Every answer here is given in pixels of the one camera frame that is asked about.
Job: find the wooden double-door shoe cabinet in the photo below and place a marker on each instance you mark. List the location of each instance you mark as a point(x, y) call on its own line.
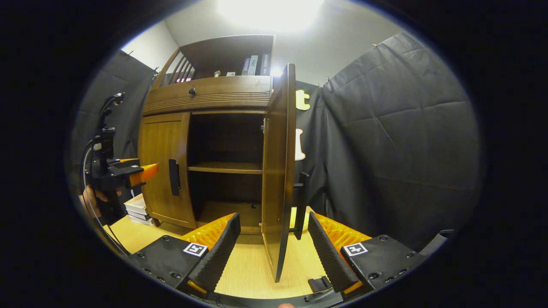
point(227, 141)

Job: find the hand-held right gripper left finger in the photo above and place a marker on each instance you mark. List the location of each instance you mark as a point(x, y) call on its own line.
point(222, 256)

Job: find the light blue upright book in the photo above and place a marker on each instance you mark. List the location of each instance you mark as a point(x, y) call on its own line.
point(253, 65)

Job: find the large ceiling light panel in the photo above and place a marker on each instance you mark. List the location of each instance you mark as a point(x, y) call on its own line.
point(269, 13)

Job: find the wooden cabinet door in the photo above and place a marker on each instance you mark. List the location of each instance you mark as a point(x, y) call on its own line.
point(276, 171)
point(160, 171)

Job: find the black backdrop cloth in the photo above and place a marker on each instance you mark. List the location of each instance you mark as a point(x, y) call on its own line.
point(398, 149)

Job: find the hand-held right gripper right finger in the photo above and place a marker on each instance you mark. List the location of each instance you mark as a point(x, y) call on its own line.
point(327, 256)

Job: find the black table clamp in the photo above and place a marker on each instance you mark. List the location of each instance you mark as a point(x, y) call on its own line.
point(320, 284)

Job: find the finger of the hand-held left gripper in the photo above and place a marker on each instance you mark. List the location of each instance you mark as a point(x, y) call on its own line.
point(143, 174)
point(126, 162)

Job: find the wooden drawer with black knob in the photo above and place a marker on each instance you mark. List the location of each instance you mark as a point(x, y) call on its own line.
point(222, 96)

